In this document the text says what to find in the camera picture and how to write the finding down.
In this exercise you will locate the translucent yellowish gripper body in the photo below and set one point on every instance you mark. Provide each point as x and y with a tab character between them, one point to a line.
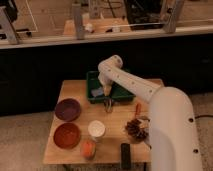
107	89

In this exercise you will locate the blue-grey sponge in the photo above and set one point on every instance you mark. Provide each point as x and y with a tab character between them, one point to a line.
97	92

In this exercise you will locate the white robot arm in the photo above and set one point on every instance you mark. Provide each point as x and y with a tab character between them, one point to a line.
173	133

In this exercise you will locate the purple bowl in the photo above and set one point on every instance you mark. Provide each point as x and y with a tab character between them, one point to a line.
68	109

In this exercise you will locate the red bowl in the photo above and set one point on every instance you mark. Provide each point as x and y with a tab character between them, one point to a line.
67	136

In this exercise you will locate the small metal clip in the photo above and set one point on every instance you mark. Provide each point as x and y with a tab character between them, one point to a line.
108	104

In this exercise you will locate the green plastic bin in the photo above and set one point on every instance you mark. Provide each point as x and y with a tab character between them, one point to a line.
118	93

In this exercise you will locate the orange chili pepper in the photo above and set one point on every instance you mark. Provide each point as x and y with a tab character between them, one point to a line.
137	110

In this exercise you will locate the white cup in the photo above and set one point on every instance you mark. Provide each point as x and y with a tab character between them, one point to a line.
96	130

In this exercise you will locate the bunch of dark grapes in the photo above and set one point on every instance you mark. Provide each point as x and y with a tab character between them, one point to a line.
134	131

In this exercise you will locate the wooden folding table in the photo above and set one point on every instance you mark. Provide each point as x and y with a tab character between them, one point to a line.
108	147

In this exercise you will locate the orange toy carrot cup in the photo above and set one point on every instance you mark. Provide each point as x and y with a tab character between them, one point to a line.
88	149

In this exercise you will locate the black remote control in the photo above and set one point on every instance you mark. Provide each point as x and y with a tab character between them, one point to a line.
125	156

